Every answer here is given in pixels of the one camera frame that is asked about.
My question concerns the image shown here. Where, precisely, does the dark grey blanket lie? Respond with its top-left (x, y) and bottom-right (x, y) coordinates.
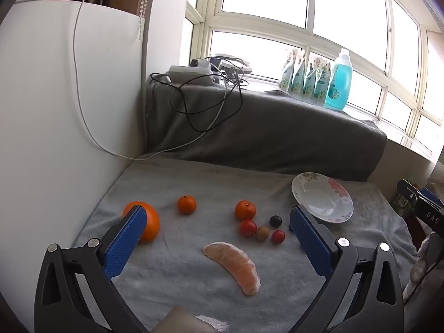
top-left (144, 74), bottom-right (388, 183)

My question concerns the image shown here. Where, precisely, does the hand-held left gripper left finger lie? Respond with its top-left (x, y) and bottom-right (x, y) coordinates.
top-left (34, 205), bottom-right (150, 333)

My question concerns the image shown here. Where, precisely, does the patterned cloth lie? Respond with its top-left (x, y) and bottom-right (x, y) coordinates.
top-left (402, 232), bottom-right (444, 306)

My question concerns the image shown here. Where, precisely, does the white floral plate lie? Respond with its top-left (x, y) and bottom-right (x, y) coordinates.
top-left (291, 172), bottom-right (354, 224)

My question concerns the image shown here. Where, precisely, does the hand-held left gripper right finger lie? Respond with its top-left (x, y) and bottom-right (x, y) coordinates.
top-left (289, 205), bottom-right (406, 333)

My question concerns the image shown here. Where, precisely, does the white power strip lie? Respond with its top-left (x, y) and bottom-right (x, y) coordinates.
top-left (169, 65), bottom-right (216, 85)

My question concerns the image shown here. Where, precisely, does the blue detergent bottle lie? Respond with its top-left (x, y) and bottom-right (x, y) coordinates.
top-left (324, 49), bottom-right (353, 110)

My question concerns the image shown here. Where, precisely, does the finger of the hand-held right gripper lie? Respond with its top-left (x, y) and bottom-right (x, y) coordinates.
top-left (396, 179), bottom-right (425, 203)
top-left (420, 187), bottom-right (444, 205)

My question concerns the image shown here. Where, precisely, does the large cherry tomato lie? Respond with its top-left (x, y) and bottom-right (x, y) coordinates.
top-left (239, 219), bottom-right (258, 238)

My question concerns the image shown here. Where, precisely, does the light grey fleece blanket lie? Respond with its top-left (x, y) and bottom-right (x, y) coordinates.
top-left (71, 153), bottom-right (418, 333)

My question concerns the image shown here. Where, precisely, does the white bead cord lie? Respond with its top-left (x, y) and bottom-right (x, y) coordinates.
top-left (138, 0), bottom-right (154, 40)

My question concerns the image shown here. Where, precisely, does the large orange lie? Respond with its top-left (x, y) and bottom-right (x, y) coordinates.
top-left (122, 201), bottom-right (161, 244)

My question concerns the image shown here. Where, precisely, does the white window frame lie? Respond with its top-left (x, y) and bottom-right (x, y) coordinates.
top-left (185, 0), bottom-right (444, 162)

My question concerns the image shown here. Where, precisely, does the black cable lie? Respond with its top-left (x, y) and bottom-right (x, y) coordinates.
top-left (150, 55), bottom-right (250, 133)

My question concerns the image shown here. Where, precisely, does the small tangerine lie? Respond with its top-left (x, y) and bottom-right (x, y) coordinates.
top-left (177, 195), bottom-right (197, 215)

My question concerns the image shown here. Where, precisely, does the floral refill pouch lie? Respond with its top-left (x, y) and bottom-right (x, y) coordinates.
top-left (303, 54), bottom-right (318, 98)
top-left (291, 50), bottom-right (306, 96)
top-left (312, 57), bottom-right (333, 102)
top-left (278, 49), bottom-right (295, 92)

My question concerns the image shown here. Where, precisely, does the medium tangerine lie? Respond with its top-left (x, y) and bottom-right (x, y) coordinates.
top-left (235, 200), bottom-right (257, 221)

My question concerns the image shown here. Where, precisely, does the white cable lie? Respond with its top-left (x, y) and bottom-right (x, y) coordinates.
top-left (74, 0), bottom-right (243, 162)

